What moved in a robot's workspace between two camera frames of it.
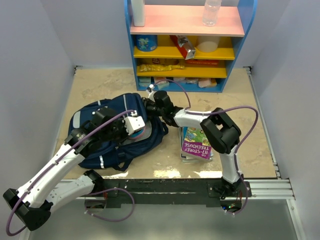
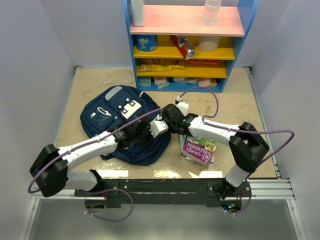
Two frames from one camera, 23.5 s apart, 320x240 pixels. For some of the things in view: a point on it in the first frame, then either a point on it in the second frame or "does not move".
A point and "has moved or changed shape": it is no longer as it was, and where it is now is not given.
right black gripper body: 151,109 to 171,127
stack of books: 194,146 does not move
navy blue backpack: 116,155 has moved or changed shape
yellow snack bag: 144,68 does not move
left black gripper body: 118,133 to 142,138
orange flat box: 203,62 does not move
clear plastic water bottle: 210,12 does not move
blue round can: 146,42 does not move
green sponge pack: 145,81 does not move
